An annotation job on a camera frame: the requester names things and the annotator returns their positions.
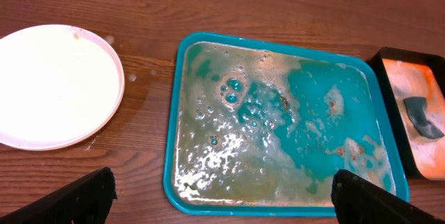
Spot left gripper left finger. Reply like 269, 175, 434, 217
1, 167, 117, 224

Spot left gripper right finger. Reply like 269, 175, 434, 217
331, 170, 444, 224

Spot dark green sponge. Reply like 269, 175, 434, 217
403, 97, 444, 140

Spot white plate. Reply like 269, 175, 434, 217
1, 24, 125, 151

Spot teal plastic tray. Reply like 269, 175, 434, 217
163, 32, 410, 216

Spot black tray with soapy water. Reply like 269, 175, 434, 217
367, 47, 444, 181

